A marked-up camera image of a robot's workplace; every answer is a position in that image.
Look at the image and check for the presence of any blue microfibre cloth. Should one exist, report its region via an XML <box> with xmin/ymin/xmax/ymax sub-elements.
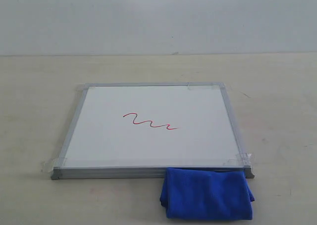
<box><xmin>159</xmin><ymin>168</ymin><xmax>255</xmax><ymax>221</ymax></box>

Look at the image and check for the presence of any white board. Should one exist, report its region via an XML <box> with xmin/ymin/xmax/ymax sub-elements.
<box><xmin>51</xmin><ymin>82</ymin><xmax>254</xmax><ymax>180</ymax></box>

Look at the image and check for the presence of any clear tape back left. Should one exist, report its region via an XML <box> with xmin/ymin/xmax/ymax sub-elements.
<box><xmin>75</xmin><ymin>83</ymin><xmax>98</xmax><ymax>92</ymax></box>

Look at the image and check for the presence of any clear tape front right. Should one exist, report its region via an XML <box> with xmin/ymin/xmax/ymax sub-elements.
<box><xmin>222</xmin><ymin>153</ymin><xmax>254</xmax><ymax>168</ymax></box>

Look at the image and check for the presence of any clear tape front left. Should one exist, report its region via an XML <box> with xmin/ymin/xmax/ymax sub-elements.
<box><xmin>41</xmin><ymin>158</ymin><xmax>66</xmax><ymax>173</ymax></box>

